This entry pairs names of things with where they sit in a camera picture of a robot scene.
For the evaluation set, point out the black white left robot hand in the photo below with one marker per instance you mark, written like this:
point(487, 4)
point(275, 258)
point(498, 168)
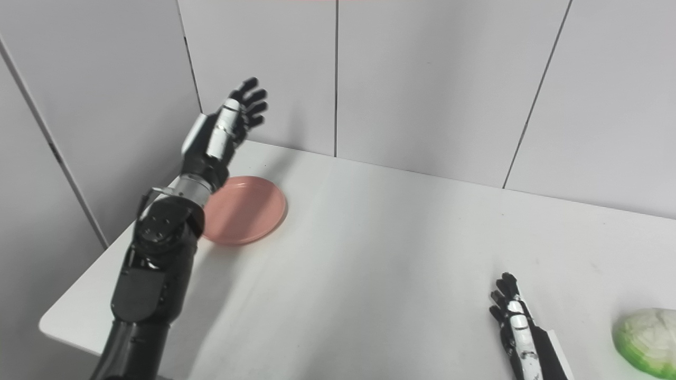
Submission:
point(208, 161)

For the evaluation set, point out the green white cabbage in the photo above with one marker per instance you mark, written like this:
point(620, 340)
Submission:
point(647, 340)

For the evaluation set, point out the pink round plate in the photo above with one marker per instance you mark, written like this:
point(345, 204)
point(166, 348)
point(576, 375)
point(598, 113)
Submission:
point(245, 211)

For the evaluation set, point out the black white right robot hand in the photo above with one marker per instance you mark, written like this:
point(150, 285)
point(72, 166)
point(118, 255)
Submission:
point(544, 356)

